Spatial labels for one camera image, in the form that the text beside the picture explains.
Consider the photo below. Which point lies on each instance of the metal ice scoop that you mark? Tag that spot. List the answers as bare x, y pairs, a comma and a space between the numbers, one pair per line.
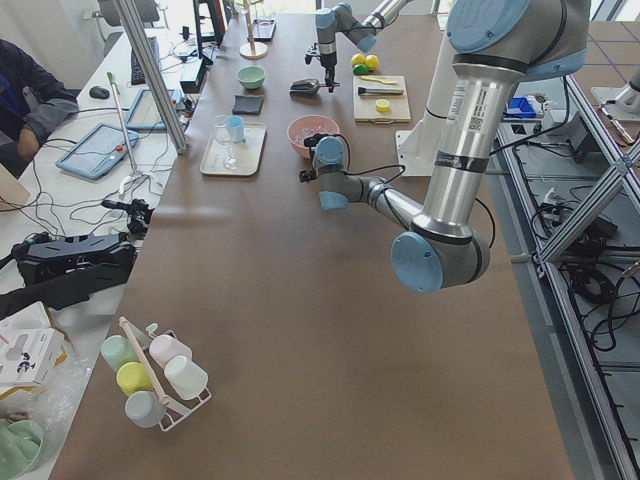
309, 87

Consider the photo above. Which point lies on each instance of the pile of ice cubes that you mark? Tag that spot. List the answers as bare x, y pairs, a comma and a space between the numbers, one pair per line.
302, 135

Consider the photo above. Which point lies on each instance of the light blue cup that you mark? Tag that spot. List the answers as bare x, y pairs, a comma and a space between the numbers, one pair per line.
235, 128

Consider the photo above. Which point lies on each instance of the pink cup on rack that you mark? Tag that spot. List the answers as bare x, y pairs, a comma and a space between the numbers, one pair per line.
164, 348

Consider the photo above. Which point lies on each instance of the white cup on rack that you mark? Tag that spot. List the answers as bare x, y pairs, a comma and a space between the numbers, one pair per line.
186, 377

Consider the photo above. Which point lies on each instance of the green cup on rack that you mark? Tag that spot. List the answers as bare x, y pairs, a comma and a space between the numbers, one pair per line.
116, 350

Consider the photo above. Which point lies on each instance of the yellow cup on rack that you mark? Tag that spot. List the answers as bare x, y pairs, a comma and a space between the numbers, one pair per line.
131, 377

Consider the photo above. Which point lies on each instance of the pink bowl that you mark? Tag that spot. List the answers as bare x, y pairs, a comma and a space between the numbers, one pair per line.
310, 120

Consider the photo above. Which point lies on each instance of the green lime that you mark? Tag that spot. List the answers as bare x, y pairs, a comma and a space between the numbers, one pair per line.
360, 69

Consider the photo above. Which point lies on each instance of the yellow lemon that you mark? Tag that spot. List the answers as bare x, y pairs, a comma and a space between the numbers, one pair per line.
372, 62
358, 59

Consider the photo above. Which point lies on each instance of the yellow plastic knife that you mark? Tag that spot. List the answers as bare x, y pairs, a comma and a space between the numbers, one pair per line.
378, 80

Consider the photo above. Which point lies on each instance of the steel muddler black tip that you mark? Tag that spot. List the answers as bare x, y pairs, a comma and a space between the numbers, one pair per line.
365, 91

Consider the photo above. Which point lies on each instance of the bamboo cutting board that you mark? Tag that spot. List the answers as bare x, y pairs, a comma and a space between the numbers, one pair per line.
364, 106

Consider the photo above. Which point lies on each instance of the half lemon slice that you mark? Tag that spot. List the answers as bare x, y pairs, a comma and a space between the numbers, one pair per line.
382, 105

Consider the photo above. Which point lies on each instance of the green bowl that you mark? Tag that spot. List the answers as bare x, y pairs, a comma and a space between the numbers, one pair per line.
251, 77

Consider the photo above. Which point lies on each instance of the dark grey folded cloth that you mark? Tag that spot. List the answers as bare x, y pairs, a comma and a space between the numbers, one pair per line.
247, 104

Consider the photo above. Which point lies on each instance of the black tray far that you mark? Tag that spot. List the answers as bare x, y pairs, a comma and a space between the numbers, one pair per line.
263, 30

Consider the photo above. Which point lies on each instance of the wooden stand with base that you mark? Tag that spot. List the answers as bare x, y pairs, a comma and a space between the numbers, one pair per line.
251, 49

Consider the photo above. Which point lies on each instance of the clear wine glass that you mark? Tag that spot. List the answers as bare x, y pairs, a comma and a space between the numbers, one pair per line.
223, 137

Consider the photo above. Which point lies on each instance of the cream serving tray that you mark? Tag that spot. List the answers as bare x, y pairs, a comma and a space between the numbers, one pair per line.
247, 153

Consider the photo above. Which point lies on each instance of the black keyboard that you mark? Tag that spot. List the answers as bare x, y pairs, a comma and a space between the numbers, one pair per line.
137, 75

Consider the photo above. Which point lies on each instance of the blue parts bin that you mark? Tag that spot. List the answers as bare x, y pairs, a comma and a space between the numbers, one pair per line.
523, 108

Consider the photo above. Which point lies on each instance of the blue teach pendant tablet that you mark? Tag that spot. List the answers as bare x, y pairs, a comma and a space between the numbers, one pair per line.
96, 154

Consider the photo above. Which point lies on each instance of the black computer mouse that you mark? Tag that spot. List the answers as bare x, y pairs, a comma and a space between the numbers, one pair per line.
98, 92

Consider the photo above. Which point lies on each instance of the grey power adapter box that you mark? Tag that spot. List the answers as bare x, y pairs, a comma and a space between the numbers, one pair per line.
576, 133

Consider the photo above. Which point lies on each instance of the person in dark jacket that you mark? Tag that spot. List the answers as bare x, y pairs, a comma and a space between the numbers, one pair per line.
34, 103

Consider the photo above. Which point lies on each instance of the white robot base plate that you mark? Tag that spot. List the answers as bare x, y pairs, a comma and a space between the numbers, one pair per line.
416, 151

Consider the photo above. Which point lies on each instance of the black camera on tripod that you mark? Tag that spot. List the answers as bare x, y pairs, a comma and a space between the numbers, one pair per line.
138, 211

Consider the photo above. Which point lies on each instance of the aluminium frame post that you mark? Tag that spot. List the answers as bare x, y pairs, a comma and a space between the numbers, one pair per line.
133, 27

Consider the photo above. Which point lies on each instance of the wooden rack handle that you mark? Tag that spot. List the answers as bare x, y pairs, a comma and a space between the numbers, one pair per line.
126, 327

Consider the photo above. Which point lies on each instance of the white wire cup rack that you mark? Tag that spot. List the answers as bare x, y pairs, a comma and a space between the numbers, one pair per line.
178, 409

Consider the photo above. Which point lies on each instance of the aluminium frame rail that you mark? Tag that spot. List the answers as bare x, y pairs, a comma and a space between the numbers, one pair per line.
575, 229

